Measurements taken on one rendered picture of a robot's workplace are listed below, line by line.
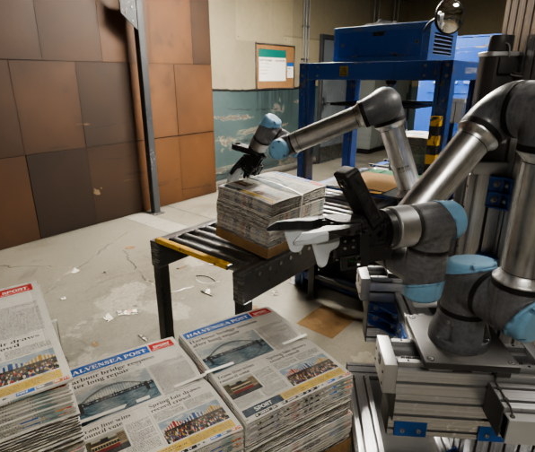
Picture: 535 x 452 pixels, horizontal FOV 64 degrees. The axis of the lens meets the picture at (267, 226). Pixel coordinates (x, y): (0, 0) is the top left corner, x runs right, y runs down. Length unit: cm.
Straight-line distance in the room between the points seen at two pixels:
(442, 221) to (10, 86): 397
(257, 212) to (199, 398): 83
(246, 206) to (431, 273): 97
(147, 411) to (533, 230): 86
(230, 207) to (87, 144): 311
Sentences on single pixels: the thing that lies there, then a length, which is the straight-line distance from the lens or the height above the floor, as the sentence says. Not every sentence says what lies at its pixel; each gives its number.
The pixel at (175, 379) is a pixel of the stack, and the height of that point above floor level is 83.
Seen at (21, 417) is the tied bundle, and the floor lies 103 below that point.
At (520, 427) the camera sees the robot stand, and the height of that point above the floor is 71.
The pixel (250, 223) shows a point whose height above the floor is 93.
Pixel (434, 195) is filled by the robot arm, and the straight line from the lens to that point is 96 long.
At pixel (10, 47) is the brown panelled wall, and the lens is 440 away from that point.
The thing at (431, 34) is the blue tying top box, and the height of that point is 168.
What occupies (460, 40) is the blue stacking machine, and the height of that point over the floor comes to 180.
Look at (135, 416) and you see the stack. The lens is 97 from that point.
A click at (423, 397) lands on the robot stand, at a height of 68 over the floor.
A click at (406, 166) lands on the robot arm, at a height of 116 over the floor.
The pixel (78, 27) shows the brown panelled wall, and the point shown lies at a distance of 468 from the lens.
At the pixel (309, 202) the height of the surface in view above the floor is 98.
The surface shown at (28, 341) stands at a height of 107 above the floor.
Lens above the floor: 147
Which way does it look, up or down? 19 degrees down
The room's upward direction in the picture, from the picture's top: straight up
